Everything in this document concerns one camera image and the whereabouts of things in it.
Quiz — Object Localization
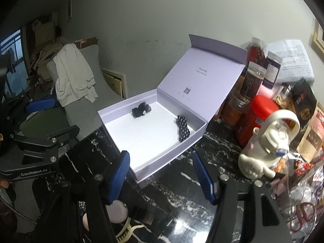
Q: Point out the pink round cosmetic jar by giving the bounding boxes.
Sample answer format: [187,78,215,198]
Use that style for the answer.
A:
[82,198,128,232]

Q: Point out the cream hair claw clip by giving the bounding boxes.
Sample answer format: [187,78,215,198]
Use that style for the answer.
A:
[116,217,144,243]

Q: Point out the person left hand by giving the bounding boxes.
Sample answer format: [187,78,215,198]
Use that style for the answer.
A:
[0,179,9,189]

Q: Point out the grey upholstered chair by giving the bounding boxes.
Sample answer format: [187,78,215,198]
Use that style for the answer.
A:
[47,43,123,141]

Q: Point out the window with railing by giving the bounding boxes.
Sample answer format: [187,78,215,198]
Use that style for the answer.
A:
[1,30,29,97]

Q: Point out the white garment on chair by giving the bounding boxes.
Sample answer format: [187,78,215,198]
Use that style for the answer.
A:
[53,43,98,107]

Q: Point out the lavender open gift box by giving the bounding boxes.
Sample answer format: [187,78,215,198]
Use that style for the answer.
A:
[98,35,247,183]

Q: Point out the white cartoon water bottle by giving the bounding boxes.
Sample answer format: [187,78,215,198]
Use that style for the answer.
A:
[238,109,300,180]

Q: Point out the black bow hair clip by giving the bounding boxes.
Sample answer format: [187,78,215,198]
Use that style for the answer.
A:
[132,101,151,118]

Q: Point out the orange contents jar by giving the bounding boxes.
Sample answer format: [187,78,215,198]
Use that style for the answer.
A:
[221,90,250,128]

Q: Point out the red tin canister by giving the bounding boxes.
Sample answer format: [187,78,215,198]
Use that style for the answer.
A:
[236,95,279,147]

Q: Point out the kraft paper food pouch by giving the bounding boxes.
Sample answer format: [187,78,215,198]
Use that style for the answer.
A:
[296,103,324,163]

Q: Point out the dark tea jar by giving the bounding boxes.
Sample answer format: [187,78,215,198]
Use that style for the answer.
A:
[240,62,266,102]

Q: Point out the black snack pouch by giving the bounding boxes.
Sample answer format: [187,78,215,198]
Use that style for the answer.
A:
[289,78,317,128]

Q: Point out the purple label jar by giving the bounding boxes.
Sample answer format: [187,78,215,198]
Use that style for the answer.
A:
[262,51,283,89]

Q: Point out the red dried-fruit jar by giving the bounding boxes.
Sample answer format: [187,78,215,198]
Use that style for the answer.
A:
[247,37,266,66]

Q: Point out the white printed paper sheet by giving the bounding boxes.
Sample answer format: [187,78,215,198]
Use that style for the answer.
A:
[265,39,315,85]

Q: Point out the framed board against wall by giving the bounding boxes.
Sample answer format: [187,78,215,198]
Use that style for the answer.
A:
[102,69,129,99]

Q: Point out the red handled scissors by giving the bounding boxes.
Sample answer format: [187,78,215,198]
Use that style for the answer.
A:
[289,202,316,233]

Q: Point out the gold picture frame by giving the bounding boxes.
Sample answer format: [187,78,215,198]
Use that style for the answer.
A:
[311,20,324,62]

